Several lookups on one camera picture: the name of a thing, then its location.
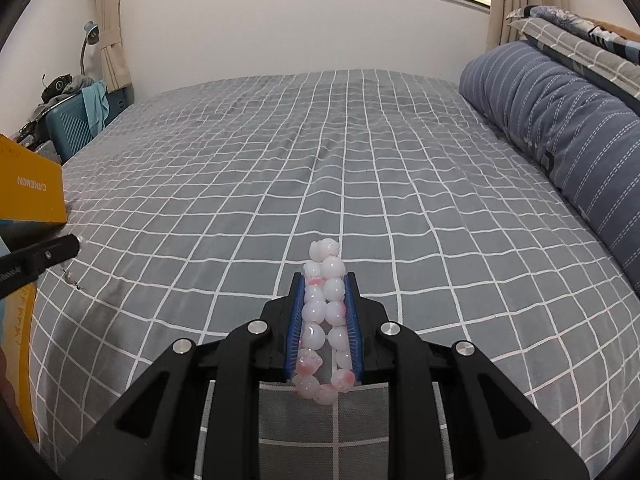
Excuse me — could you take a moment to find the pink white bead bracelet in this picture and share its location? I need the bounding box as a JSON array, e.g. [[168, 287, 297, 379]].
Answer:
[[290, 237, 357, 406]]

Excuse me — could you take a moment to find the blue yellow cardboard shoe box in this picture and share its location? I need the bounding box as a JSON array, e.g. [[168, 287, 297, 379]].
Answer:
[[1, 136, 67, 442]]

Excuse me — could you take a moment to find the teal suitcase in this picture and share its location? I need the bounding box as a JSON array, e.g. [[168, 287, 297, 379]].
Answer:
[[44, 89, 129, 162]]

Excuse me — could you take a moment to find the grey checked bed sheet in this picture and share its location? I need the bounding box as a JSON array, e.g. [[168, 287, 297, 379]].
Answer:
[[30, 70, 639, 474]]

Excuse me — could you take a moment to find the light blue towel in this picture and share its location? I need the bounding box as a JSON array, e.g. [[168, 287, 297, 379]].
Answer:
[[81, 80, 110, 138]]

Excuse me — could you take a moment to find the blue desk lamp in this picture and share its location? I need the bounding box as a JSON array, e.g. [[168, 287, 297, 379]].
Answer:
[[79, 21, 100, 76]]

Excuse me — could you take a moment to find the blue striped rolled duvet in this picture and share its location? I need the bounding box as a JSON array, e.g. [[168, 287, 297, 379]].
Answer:
[[459, 41, 639, 287]]

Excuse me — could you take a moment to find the left beige curtain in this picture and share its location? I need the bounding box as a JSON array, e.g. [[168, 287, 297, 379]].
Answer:
[[92, 0, 131, 92]]

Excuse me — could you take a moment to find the grey checked pillow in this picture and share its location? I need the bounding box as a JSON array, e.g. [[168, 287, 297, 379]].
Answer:
[[506, 6, 639, 110]]

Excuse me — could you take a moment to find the wooden headboard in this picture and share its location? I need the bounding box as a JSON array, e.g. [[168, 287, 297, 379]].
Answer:
[[589, 18, 639, 37]]

